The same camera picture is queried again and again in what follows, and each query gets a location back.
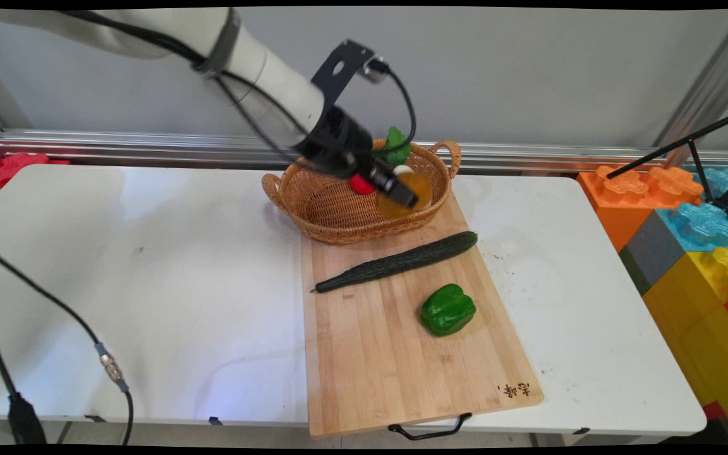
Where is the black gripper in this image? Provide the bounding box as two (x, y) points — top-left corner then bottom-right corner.
(294, 106), (419, 210)

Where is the brown potato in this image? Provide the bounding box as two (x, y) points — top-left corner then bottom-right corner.
(376, 171), (434, 219)

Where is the white radish with green leaves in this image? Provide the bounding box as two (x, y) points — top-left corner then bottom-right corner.
(373, 126), (433, 210)

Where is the woven wicker basket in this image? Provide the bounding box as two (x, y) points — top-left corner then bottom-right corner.
(262, 139), (463, 245)

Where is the dark green cucumber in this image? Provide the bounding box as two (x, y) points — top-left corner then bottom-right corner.
(311, 231), (479, 294)

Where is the green bell pepper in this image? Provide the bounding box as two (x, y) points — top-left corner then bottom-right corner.
(420, 284), (477, 337)

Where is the wooden cutting board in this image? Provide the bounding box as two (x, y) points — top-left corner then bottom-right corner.
(301, 190), (545, 438)

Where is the orange giant building block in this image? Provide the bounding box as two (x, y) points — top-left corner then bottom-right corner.
(577, 166), (705, 253)

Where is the grey giant building block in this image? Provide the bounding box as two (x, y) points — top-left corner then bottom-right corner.
(620, 210), (687, 296)

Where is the black tripod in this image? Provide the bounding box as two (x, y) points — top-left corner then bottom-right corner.
(605, 107), (728, 215)

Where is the blue giant building block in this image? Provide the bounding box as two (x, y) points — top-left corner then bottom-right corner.
(655, 167), (728, 253)

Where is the yellow giant building block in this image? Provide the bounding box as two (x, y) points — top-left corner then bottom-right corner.
(642, 246), (728, 443)

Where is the black camera cable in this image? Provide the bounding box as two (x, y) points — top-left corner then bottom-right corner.
(370, 58), (418, 157)

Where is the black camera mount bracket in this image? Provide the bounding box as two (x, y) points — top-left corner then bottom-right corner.
(310, 39), (377, 107)

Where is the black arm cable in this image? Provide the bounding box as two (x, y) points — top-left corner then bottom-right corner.
(54, 9), (333, 174)

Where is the aluminium frame rail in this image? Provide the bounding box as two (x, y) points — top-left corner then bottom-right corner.
(0, 128), (728, 175)

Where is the aluminium frame post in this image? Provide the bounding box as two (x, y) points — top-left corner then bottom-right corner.
(655, 9), (728, 168)

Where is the black cable with metal connector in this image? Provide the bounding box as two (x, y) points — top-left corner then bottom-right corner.
(0, 243), (135, 446)

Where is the thick black cable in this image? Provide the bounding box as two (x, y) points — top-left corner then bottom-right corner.
(0, 291), (47, 446)

